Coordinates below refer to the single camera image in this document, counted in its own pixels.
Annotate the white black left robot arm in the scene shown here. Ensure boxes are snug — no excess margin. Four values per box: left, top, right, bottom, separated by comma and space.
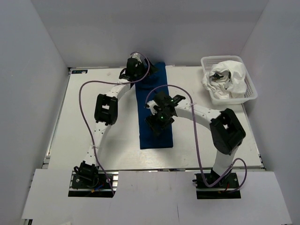
78, 52, 158, 166

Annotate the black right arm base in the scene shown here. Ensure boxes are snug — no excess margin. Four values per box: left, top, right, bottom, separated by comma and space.
192, 172, 241, 200

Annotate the blue label sticker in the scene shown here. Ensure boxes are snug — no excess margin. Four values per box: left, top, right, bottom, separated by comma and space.
71, 69, 88, 74

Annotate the white plastic basket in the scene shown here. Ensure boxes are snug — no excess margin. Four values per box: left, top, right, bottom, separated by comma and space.
201, 55, 257, 105

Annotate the white t shirt black print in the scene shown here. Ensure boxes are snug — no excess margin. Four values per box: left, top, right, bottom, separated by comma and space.
201, 70, 231, 99

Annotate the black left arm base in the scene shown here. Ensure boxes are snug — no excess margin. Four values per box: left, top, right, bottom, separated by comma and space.
68, 161, 119, 198

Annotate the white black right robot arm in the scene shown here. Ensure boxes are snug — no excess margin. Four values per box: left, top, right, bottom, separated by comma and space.
145, 92, 246, 176

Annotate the white t shirt red print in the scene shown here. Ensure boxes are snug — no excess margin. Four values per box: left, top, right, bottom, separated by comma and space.
210, 60, 247, 99

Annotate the blue mickey t shirt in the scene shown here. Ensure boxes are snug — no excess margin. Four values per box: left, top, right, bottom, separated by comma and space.
135, 62, 173, 149

